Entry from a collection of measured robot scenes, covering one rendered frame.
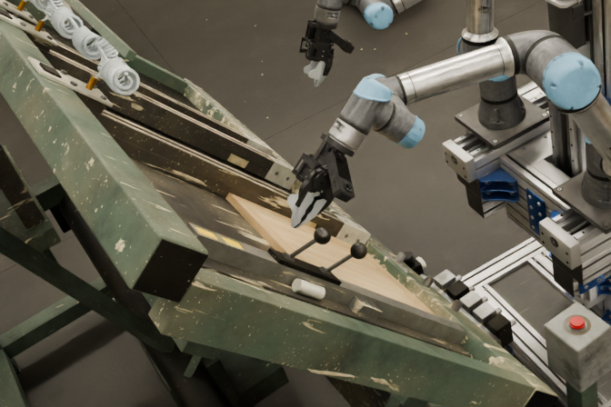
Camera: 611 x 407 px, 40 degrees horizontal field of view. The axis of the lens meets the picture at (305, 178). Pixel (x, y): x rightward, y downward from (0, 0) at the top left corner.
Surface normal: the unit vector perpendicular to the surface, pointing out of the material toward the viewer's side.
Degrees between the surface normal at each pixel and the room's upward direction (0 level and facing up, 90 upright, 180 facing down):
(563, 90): 83
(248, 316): 90
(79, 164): 35
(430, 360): 90
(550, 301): 0
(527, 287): 0
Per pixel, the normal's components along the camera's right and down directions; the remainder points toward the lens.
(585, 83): 0.16, 0.49
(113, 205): -0.68, -0.33
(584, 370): 0.51, 0.44
